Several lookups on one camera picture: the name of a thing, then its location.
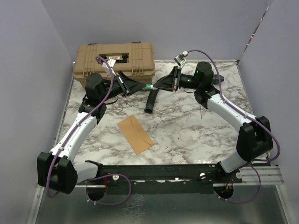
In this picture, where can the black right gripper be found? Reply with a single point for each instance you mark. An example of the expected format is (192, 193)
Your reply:
(167, 83)

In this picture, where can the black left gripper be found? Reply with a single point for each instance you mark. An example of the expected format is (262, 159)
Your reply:
(128, 86)

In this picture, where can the green white glue stick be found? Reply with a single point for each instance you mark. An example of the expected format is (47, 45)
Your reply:
(149, 87)

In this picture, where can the brown paper envelope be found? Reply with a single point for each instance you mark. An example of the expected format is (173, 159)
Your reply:
(135, 134)

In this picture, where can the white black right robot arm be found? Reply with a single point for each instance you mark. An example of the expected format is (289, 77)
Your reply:
(253, 133)

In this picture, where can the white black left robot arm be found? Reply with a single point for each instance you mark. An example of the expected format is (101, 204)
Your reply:
(56, 169)

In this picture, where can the tan plastic tool case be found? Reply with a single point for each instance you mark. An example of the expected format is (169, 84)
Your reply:
(135, 60)

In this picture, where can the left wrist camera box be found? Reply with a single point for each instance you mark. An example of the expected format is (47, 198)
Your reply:
(111, 62)

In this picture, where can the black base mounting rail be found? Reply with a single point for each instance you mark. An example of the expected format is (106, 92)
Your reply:
(161, 179)

